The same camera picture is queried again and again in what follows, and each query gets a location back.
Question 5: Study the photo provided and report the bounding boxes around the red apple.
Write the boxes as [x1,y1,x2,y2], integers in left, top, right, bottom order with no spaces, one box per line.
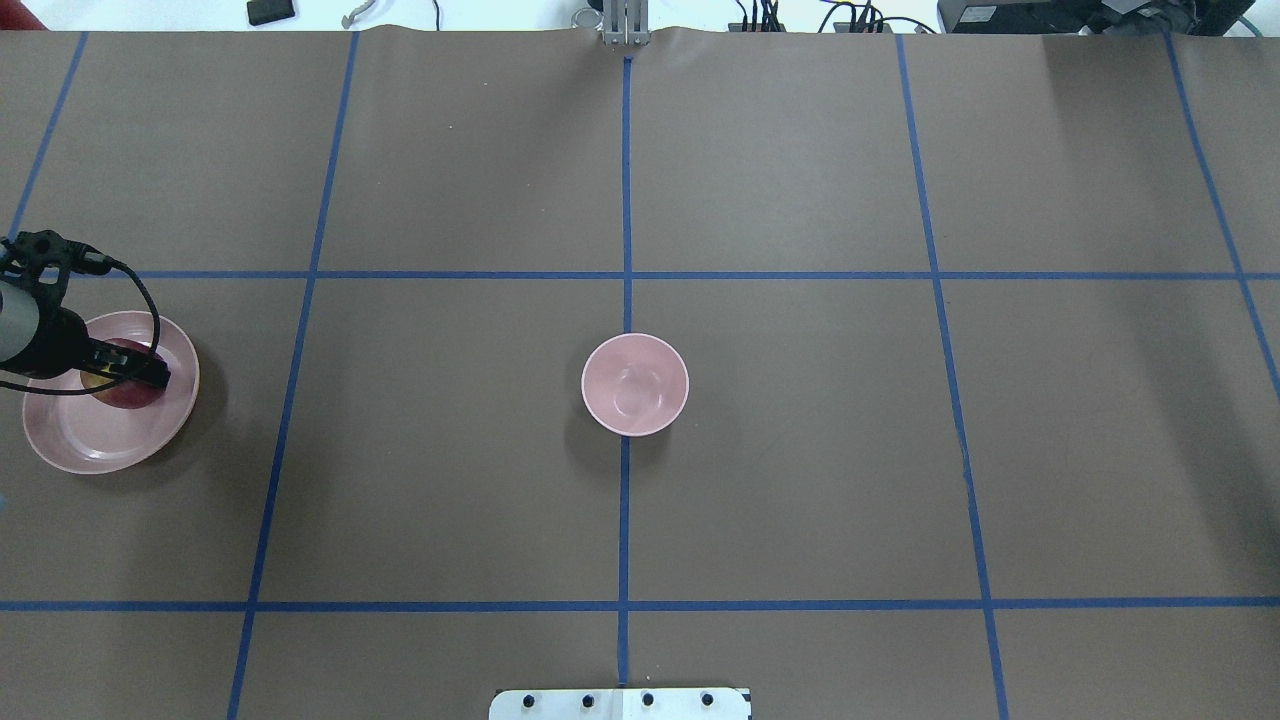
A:
[79,338,165,410]

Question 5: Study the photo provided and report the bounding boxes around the pink bowl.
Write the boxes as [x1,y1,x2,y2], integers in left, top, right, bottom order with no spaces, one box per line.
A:
[580,332,691,438]

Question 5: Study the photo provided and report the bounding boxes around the small black square pad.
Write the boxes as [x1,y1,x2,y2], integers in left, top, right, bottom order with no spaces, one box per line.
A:
[244,0,296,28]

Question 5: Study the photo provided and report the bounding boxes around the black electronics box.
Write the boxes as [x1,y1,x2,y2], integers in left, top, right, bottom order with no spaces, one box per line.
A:
[936,1,1254,37]

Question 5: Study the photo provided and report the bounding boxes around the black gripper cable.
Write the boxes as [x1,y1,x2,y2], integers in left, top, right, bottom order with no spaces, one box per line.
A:
[0,258,163,397]

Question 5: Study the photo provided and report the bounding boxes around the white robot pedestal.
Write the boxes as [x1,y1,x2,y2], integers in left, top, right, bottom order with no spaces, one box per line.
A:
[488,687,753,719]

